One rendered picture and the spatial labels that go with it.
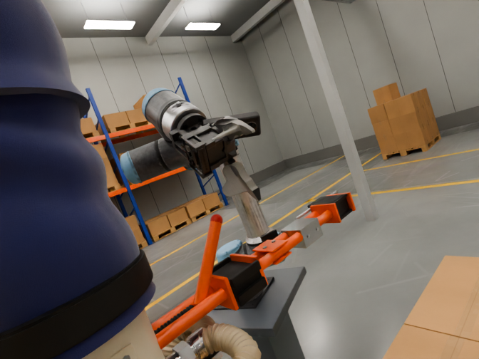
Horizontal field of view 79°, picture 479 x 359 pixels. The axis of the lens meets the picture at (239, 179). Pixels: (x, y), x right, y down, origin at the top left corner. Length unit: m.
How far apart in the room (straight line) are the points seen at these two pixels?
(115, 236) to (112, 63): 10.16
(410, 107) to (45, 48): 7.59
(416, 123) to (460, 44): 3.12
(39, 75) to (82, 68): 9.73
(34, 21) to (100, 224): 0.24
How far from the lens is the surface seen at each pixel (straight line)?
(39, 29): 0.44
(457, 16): 10.30
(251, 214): 1.37
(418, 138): 7.87
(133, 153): 0.80
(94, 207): 0.39
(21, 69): 0.39
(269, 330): 1.34
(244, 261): 0.58
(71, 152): 0.38
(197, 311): 0.51
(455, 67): 10.28
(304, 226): 0.67
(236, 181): 0.55
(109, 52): 10.63
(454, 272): 1.84
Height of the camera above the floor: 1.47
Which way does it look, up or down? 5 degrees down
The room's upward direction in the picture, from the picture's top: 20 degrees counter-clockwise
